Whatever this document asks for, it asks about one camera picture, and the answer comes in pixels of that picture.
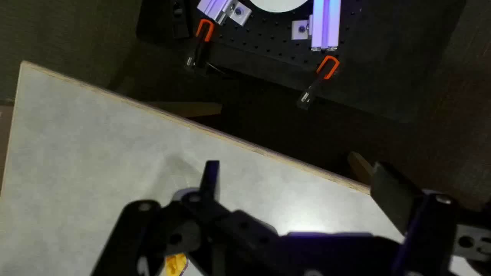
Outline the aluminium extrusion bar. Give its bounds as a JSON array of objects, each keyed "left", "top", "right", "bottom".
[
  {"left": 196, "top": 0, "right": 239, "bottom": 24},
  {"left": 309, "top": 0, "right": 343, "bottom": 52}
]

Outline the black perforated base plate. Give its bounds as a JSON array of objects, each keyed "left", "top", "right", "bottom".
[{"left": 136, "top": 0, "right": 467, "bottom": 125}]

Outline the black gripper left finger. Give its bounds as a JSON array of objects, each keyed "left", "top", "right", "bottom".
[{"left": 90, "top": 159, "right": 308, "bottom": 276}]

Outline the silver corner bracket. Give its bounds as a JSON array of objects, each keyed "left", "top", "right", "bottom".
[
  {"left": 226, "top": 1, "right": 252, "bottom": 27},
  {"left": 289, "top": 18, "right": 312, "bottom": 41}
]

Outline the orange handled black clamp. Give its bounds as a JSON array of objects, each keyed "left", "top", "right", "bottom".
[
  {"left": 183, "top": 18, "right": 216, "bottom": 73},
  {"left": 295, "top": 53, "right": 341, "bottom": 111}
]

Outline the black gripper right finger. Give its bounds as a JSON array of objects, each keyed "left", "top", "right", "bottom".
[{"left": 368, "top": 160, "right": 491, "bottom": 276}]

